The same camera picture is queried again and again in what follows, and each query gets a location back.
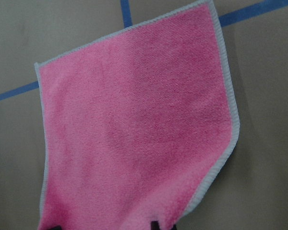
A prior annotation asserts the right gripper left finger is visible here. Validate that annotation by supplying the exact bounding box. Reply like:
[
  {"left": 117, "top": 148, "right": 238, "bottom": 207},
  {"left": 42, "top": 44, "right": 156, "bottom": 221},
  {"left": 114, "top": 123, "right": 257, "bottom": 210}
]
[{"left": 48, "top": 225, "right": 61, "bottom": 230}]

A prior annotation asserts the pink towel with grey back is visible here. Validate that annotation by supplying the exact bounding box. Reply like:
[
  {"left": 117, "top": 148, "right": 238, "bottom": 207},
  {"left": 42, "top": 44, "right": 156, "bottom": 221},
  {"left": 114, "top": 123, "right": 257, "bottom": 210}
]
[{"left": 35, "top": 0, "right": 240, "bottom": 230}]

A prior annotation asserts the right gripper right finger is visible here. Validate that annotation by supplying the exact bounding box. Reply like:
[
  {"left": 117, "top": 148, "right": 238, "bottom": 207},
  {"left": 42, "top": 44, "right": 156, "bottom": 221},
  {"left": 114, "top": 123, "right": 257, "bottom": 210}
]
[{"left": 151, "top": 221, "right": 160, "bottom": 230}]

